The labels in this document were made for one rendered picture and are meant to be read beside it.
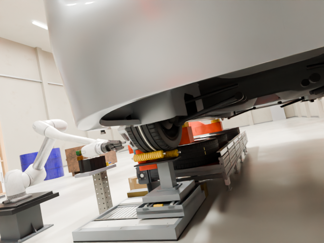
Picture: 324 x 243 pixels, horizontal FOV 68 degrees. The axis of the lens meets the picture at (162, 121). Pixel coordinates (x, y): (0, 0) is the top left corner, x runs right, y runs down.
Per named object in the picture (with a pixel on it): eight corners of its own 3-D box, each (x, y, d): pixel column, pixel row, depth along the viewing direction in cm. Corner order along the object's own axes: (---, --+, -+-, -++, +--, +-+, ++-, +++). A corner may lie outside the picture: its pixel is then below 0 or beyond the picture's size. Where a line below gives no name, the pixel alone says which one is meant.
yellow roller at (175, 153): (180, 156, 184) (178, 148, 185) (145, 161, 196) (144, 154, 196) (182, 155, 190) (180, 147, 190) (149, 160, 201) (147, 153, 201)
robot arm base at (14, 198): (-3, 205, 216) (-5, 199, 216) (20, 196, 236) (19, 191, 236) (9, 204, 208) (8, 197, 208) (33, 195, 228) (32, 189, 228)
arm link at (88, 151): (92, 143, 185) (102, 141, 197) (77, 146, 191) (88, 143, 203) (95, 156, 185) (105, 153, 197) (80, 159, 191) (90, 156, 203)
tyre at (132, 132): (138, 99, 148) (157, 52, 197) (107, 108, 157) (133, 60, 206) (177, 167, 184) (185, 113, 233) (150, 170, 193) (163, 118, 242)
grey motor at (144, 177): (182, 197, 210) (173, 157, 212) (140, 201, 226) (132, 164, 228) (187, 191, 226) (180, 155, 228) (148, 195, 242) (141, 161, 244)
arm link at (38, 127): (45, 124, 202) (57, 123, 215) (30, 117, 208) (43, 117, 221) (42, 139, 204) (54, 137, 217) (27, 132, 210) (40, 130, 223)
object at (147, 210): (184, 217, 160) (182, 203, 160) (138, 220, 173) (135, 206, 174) (202, 194, 206) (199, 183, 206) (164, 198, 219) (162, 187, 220)
